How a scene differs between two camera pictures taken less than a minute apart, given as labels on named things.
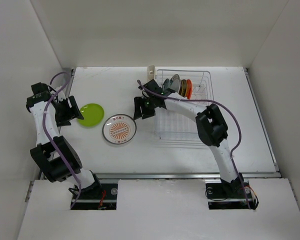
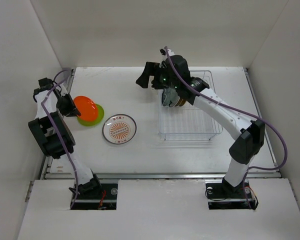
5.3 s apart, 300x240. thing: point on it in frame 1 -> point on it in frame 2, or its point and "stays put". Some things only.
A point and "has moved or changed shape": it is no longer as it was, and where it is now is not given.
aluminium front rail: (179, 175) stays put
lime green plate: (93, 114) stays put
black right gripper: (139, 101) -> (150, 69)
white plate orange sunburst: (119, 129) stays put
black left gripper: (65, 119) stays put
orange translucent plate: (189, 89) has moved or changed shape
